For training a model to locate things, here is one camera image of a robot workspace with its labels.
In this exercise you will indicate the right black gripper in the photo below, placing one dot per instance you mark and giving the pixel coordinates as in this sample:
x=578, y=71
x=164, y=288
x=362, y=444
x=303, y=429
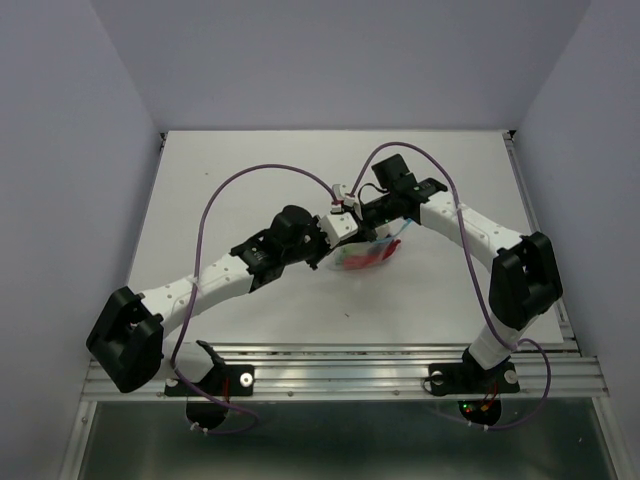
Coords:
x=364, y=229

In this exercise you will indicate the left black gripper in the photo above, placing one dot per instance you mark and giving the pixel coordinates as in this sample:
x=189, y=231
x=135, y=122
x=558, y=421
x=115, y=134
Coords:
x=323, y=245

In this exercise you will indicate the red chili pepper toy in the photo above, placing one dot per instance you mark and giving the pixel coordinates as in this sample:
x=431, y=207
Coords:
x=365, y=255

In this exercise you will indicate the clear zip top bag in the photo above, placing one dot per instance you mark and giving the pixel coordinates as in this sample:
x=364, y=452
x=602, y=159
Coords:
x=397, y=229

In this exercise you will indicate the white radish toy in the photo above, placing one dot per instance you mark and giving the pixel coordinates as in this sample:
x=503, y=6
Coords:
x=381, y=233

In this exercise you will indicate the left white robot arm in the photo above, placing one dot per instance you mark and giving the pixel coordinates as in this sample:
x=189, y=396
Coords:
x=129, y=338

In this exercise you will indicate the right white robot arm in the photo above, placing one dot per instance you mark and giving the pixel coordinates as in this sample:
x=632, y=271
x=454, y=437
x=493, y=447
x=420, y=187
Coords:
x=524, y=277

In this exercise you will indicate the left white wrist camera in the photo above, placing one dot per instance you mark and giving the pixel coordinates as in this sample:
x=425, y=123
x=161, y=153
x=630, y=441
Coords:
x=338, y=227

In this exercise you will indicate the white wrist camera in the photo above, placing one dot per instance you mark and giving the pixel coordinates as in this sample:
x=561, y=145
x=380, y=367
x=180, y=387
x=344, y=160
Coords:
x=345, y=201
x=338, y=227

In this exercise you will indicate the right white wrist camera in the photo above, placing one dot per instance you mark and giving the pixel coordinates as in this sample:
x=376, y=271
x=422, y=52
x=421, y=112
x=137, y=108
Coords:
x=345, y=201

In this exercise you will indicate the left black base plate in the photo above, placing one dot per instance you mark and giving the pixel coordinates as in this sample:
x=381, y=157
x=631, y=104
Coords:
x=228, y=381

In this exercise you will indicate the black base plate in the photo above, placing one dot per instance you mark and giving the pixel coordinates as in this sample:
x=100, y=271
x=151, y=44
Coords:
x=464, y=379
x=228, y=381

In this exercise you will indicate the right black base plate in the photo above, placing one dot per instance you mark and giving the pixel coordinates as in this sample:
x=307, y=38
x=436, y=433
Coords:
x=464, y=379

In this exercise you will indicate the aluminium mounting rail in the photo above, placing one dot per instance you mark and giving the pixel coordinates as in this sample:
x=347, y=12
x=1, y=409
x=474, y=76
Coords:
x=325, y=372

